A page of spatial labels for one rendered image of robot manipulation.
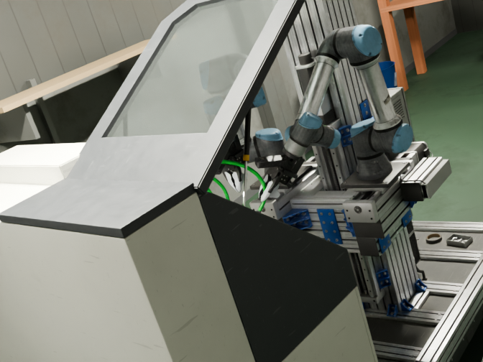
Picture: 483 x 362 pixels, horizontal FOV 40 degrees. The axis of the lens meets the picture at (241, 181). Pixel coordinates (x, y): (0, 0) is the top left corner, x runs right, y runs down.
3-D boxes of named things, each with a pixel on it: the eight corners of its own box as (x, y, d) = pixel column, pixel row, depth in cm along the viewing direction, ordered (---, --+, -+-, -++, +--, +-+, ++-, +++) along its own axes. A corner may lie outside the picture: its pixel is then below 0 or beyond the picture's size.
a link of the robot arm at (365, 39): (389, 142, 277) (346, 21, 256) (420, 143, 266) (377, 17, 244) (374, 158, 271) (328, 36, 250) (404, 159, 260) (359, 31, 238)
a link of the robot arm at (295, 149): (293, 142, 232) (285, 133, 239) (287, 154, 233) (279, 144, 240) (310, 150, 235) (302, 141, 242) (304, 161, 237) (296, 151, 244)
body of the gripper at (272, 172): (290, 189, 241) (307, 161, 237) (271, 182, 237) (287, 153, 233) (283, 179, 247) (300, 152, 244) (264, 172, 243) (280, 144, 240)
